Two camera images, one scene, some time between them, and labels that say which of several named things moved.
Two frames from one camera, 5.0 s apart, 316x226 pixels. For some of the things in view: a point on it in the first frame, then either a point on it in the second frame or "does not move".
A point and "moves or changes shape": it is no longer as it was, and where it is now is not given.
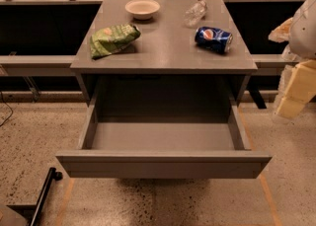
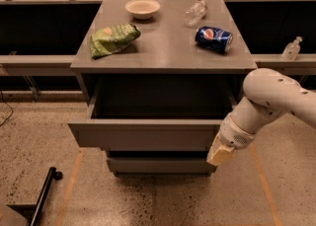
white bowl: [142, 8] does not move
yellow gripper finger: [300, 91] → [231, 134]
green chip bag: [107, 40] does not move
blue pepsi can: [213, 39] does not move
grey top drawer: [162, 133] moves or changes shape
